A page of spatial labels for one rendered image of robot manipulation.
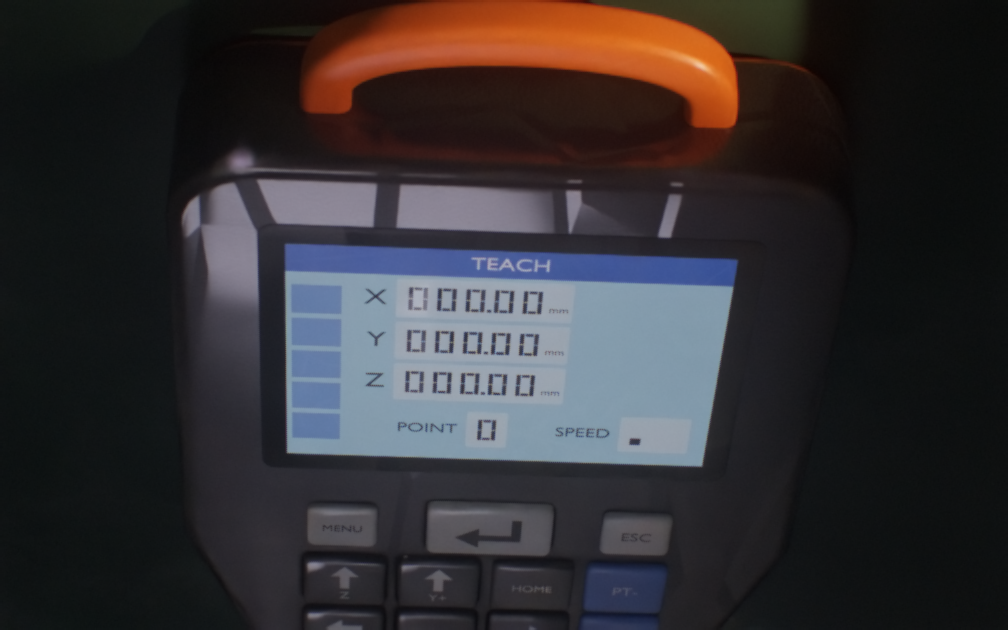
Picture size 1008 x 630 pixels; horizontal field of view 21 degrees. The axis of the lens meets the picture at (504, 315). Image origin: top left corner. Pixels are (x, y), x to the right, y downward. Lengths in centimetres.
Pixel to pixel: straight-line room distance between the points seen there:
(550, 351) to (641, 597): 6
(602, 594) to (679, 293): 7
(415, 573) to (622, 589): 3
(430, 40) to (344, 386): 6
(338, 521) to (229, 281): 5
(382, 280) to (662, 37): 5
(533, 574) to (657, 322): 6
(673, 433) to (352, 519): 5
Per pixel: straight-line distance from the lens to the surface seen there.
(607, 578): 41
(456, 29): 34
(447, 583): 41
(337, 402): 38
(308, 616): 42
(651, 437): 38
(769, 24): 36
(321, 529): 40
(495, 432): 38
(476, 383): 37
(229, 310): 36
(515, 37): 34
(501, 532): 40
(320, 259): 35
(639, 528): 40
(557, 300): 36
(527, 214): 35
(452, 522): 40
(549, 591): 41
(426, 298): 36
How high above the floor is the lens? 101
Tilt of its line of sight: 41 degrees down
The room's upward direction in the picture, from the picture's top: 180 degrees clockwise
